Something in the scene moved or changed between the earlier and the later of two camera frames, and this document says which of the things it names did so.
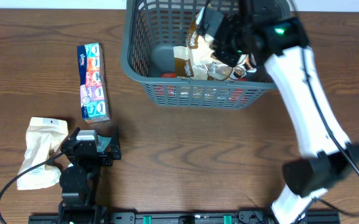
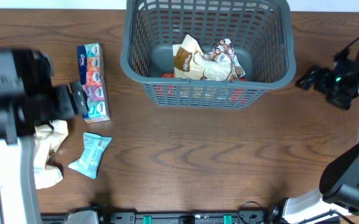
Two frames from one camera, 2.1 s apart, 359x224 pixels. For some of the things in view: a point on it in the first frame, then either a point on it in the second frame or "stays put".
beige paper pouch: x=43 y=134 stays put
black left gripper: x=107 y=159 → x=60 y=94
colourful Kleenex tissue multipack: x=93 y=83 stays put
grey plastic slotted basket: x=151 y=30 stays put
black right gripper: x=221 y=52 → x=343 y=101
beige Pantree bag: x=200 y=46 → x=190 y=62
